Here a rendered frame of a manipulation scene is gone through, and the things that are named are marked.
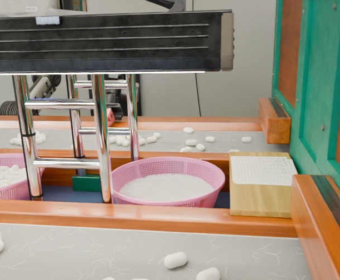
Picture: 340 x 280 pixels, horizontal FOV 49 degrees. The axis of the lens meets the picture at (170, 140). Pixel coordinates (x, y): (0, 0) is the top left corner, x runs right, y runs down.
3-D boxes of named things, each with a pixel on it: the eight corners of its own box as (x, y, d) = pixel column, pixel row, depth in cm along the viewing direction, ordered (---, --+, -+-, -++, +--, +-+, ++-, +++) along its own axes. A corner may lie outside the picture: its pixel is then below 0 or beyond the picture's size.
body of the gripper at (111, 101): (119, 107, 131) (122, 91, 135) (90, 107, 132) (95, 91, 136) (123, 118, 136) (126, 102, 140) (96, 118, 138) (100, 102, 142)
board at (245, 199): (229, 155, 99) (229, 151, 98) (288, 156, 97) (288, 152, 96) (230, 215, 68) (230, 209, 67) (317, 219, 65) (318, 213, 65)
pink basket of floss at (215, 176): (91, 208, 91) (88, 172, 89) (180, 181, 106) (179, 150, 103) (147, 261, 70) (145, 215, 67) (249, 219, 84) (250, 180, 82)
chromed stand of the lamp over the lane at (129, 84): (95, 165, 120) (82, 19, 107) (157, 167, 117) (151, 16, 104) (73, 190, 102) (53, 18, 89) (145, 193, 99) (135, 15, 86)
